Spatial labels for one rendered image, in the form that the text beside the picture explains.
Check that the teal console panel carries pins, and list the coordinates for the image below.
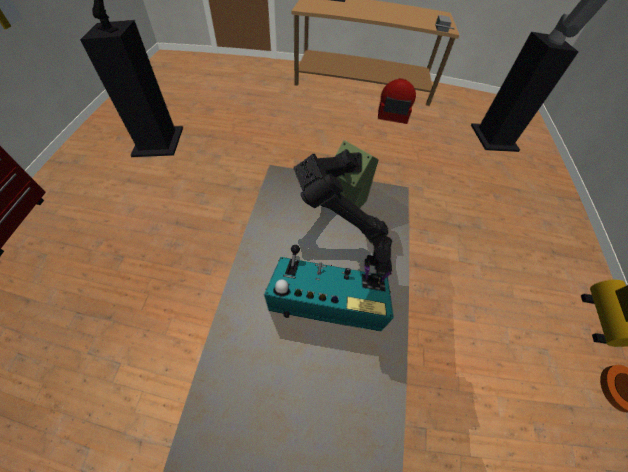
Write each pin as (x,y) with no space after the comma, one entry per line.
(328,293)

